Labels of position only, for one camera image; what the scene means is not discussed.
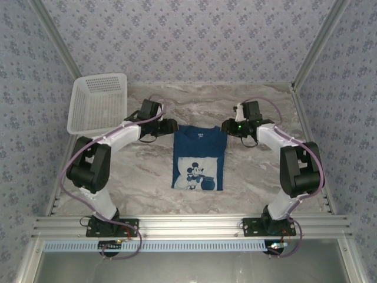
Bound blue t-shirt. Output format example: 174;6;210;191
171;125;229;192

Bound white perforated plastic basket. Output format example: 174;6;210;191
67;73;128;136

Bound small black controller board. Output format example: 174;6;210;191
266;240;289;256
98;240;123;256

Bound grey metal panel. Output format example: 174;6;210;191
38;239;351;283

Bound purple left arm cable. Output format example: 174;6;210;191
58;93;167;261

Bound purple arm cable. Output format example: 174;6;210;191
249;97;326;259
58;93;167;261

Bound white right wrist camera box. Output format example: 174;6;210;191
233;102;247;122

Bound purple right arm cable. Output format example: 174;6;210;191
249;97;326;259

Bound aluminium frame post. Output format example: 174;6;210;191
28;0;82;80
290;0;352;89

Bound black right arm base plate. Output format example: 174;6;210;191
242;218;297;238

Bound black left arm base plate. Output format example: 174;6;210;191
85;218;140;238

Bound aluminium mounting rail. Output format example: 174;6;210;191
31;215;353;239

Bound white slotted cable duct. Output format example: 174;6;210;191
44;241;270;253

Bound aluminium frame leg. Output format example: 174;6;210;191
337;238;371;283
16;238;45;283

